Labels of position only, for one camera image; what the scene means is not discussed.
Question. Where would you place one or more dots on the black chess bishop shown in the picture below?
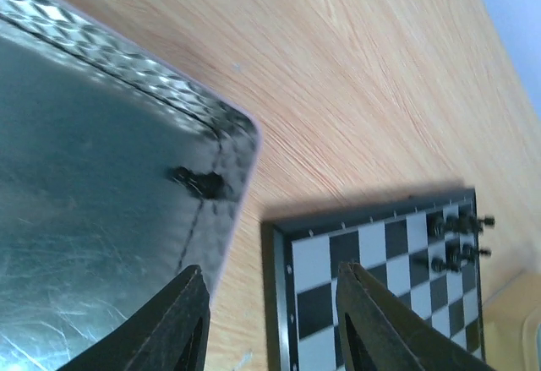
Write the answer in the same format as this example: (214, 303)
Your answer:
(436, 227)

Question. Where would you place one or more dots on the black and silver chessboard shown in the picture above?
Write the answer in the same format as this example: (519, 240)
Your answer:
(301, 258)

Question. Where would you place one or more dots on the black chess rook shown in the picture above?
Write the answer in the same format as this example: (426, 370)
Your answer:
(475, 224)

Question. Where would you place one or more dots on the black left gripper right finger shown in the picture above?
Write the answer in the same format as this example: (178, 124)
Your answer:
(378, 332)

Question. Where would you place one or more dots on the black chess pawn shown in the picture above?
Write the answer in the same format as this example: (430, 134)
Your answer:
(470, 253)
(454, 259)
(438, 265)

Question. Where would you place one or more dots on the black chess knight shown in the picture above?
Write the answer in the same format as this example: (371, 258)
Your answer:
(455, 224)

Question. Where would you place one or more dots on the pink tin with black pieces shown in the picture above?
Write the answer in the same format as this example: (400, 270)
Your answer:
(92, 227)

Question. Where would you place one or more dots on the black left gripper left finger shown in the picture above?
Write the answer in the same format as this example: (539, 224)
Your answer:
(170, 332)

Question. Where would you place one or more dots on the black chess piece in tin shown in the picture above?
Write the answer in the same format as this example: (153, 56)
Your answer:
(210, 185)

